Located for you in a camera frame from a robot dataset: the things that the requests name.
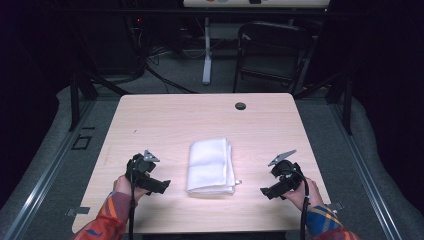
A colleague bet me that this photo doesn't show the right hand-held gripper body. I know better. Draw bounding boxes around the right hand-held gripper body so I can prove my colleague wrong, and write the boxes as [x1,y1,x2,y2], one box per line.
[267,149,305,192]

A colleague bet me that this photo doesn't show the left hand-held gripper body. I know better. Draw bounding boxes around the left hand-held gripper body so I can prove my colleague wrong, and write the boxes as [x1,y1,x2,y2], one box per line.
[125,149,161,184]

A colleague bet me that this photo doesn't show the white towel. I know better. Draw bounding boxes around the white towel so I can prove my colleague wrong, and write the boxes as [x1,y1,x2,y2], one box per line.
[185,137,243,196]

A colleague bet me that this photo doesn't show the person's left hand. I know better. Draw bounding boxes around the person's left hand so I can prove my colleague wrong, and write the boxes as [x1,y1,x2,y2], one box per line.
[112,175,150,203]

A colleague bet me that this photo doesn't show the person's right hand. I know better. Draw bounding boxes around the person's right hand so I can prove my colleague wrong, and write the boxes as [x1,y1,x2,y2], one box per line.
[282,177,325,212]

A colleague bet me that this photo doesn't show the black metal stand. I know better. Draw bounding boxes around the black metal stand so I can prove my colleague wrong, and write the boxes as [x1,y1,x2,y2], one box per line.
[68,71,131,132]
[293,71,354,136]

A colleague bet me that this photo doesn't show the black folding chair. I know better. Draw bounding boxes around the black folding chair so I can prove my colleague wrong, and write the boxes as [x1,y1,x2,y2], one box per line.
[232,20,314,95]

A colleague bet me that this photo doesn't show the dark computer tower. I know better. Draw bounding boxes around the dark computer tower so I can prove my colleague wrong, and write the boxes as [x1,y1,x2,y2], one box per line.
[79,13,146,76]

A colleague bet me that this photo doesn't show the white desk leg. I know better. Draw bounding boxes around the white desk leg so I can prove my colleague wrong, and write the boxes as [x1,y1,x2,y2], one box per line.
[201,17,213,86]

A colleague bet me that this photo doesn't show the left hand-held gripper black cable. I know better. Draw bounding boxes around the left hand-held gripper black cable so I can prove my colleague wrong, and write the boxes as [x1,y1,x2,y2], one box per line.
[127,159,139,240]

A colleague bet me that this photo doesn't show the hand-held gripper black cable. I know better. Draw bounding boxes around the hand-held gripper black cable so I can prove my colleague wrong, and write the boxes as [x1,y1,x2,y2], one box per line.
[127,159,139,240]
[285,169,310,240]

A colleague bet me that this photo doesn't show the right hand-held gripper black cable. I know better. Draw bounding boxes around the right hand-held gripper black cable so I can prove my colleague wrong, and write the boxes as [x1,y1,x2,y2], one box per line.
[285,169,310,240]

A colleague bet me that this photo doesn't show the grey metal table bracket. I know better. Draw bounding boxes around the grey metal table bracket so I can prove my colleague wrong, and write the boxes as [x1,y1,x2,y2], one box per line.
[65,206,91,217]
[326,200,345,212]

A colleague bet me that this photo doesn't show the aluminium floor rail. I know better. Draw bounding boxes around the aluminium floor rail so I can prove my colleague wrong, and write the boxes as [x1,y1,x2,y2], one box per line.
[2,99,96,240]
[328,99,403,240]

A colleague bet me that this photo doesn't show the black floor cables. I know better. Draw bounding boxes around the black floor cables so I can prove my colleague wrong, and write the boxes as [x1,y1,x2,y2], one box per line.
[133,19,201,95]

